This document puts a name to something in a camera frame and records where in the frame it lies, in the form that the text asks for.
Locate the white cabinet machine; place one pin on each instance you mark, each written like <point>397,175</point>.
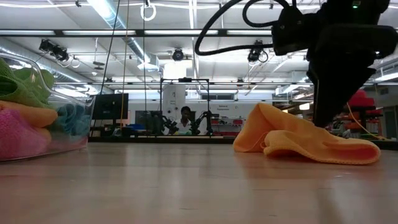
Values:
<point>174,96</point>

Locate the red plastic bin stack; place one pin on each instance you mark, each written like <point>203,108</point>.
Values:
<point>362,99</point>

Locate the red and white workbench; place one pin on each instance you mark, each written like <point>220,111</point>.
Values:
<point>224,124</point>

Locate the person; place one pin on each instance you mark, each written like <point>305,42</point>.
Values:
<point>185,119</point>

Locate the black shelving unit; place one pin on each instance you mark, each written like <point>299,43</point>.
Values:
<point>363,119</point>

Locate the blue microfiber towel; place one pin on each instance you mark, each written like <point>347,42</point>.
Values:
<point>73,119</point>

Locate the orange microfiber towel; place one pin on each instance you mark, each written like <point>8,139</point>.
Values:
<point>295,137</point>
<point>31,115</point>

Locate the green microfiber towel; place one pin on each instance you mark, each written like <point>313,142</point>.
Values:
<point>12,90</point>
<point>43,77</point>

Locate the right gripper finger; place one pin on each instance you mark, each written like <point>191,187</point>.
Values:
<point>335,99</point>

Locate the black monitor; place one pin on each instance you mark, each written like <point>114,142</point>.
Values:
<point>110,106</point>

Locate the silver ventilation duct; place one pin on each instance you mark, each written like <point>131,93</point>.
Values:
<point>105,12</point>
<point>31,60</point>

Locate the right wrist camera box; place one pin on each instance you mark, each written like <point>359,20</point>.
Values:
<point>289,31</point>

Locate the black ceiling spotlight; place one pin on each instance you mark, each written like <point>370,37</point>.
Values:
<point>178,54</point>
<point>255,53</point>
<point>54,49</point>

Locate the clear plastic bin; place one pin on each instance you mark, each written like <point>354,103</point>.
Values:
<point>84,102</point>

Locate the pink microfiber towel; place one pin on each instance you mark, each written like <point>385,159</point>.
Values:
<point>18,137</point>
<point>71,144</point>

